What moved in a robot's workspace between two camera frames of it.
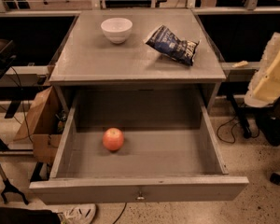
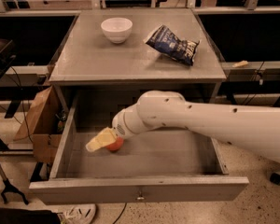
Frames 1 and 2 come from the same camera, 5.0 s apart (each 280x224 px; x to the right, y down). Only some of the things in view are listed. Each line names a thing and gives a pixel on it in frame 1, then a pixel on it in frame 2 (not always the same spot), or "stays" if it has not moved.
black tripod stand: [8, 188] stays
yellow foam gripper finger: [273, 77] to [106, 136]
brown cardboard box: [41, 124] stays
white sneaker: [77, 213] stays
